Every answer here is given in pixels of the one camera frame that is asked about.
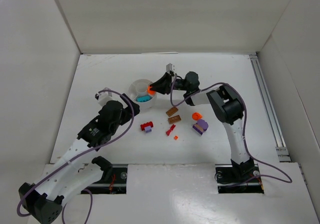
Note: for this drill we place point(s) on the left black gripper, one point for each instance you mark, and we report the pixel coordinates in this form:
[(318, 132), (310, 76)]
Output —
[(128, 108)]

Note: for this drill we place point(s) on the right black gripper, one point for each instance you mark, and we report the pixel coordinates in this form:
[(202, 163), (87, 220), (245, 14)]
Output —
[(169, 83)]

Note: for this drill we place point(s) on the orange lego wedge piece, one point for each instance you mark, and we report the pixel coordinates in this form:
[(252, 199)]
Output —
[(150, 92)]

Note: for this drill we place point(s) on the teal lego brick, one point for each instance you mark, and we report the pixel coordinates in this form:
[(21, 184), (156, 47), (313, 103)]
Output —
[(143, 99)]

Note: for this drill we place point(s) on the brown lego plate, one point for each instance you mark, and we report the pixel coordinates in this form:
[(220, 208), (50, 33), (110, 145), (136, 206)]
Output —
[(174, 119), (172, 111)]

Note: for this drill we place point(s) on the orange round lego piece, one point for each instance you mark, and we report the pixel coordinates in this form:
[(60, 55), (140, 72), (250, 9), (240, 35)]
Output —
[(196, 116)]

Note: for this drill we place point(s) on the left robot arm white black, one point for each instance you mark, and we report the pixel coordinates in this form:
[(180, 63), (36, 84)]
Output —
[(81, 165)]

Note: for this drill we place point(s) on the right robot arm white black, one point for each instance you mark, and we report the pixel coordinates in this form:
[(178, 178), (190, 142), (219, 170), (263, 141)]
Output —
[(229, 109)]

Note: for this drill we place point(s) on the white round divided container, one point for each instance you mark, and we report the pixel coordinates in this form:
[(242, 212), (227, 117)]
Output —
[(139, 88)]

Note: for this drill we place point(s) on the red lego brick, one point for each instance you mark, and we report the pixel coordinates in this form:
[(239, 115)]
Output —
[(147, 124)]

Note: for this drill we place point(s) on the small lilac lego brick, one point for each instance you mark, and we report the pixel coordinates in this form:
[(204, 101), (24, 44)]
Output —
[(148, 129)]

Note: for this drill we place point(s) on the red lego bow piece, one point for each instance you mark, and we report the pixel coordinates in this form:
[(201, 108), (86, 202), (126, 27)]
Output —
[(168, 132)]

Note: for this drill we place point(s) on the purple lego butterfly piece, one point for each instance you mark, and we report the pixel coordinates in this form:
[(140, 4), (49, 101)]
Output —
[(200, 126)]

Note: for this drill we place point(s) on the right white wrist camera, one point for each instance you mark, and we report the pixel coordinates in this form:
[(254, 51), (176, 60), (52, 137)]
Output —
[(170, 69)]

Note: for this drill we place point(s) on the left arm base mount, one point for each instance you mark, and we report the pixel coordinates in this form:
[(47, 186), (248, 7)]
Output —
[(115, 184)]

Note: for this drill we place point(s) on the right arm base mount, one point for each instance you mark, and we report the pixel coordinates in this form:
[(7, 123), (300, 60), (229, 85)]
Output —
[(229, 182)]

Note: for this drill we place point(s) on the aluminium rail right side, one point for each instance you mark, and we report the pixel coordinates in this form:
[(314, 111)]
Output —
[(280, 144)]

